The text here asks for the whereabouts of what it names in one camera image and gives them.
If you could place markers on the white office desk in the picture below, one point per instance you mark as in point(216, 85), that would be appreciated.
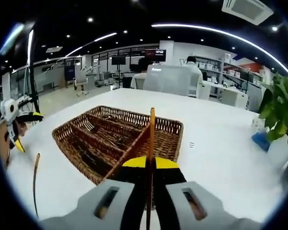
point(230, 98)

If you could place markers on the white swivel chair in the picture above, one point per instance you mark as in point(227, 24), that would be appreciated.
point(80, 81)

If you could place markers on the dark standing banner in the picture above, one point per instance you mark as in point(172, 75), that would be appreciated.
point(69, 72)

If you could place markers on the brown wooden chopstick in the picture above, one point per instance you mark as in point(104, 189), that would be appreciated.
point(152, 134)
point(34, 184)

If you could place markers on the black studio light stand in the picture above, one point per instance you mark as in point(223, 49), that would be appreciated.
point(34, 95)

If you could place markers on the silver table knife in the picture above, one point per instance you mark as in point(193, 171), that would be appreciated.
point(91, 159)

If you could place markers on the group of ceiling spotlights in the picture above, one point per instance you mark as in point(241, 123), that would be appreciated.
point(90, 19)

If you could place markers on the storage shelf with boxes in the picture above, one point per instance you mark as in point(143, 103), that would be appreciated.
point(230, 72)

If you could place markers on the green plant in white pot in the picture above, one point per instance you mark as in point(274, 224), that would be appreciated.
point(278, 107)

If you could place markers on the silver fork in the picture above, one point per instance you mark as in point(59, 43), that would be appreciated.
point(90, 127)

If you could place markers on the person's left hand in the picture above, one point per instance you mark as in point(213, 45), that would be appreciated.
point(22, 129)

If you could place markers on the small table sticker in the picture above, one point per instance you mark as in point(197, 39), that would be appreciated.
point(192, 145)

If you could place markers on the brown wicker utensil storage tray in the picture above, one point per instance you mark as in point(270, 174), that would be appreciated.
point(163, 143)

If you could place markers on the blue object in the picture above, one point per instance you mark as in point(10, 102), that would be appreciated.
point(260, 141)

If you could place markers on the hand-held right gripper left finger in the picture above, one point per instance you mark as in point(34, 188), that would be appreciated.
point(105, 206)

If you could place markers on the ceiling air conditioner vent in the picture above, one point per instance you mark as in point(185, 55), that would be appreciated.
point(247, 10)

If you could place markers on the curved ceiling light strip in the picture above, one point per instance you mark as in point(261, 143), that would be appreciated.
point(206, 28)

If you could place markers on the straight ceiling light strip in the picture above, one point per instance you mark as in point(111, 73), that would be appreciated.
point(105, 36)

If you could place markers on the white cup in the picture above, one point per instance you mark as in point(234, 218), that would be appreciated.
point(257, 124)

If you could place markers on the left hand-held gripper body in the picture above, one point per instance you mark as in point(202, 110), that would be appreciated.
point(9, 112)

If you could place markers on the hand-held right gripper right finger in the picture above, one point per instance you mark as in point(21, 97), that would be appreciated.
point(182, 206)

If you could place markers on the white mesh office chair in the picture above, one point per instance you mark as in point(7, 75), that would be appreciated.
point(168, 79)

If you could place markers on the black monitor on stand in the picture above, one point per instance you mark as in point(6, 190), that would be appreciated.
point(118, 60)

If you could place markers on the red wall screen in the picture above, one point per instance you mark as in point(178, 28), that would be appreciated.
point(156, 54)

